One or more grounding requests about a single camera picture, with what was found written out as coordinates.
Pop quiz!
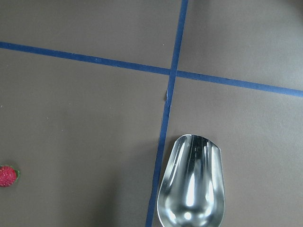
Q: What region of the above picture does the red strawberry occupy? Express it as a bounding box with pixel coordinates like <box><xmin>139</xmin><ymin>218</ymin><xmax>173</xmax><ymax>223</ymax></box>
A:
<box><xmin>0</xmin><ymin>165</ymin><xmax>20</xmax><ymax>187</ymax></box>

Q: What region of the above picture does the silver metal scoop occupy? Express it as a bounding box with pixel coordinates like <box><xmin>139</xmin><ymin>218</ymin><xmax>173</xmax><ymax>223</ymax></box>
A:
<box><xmin>157</xmin><ymin>134</ymin><xmax>225</xmax><ymax>227</ymax></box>

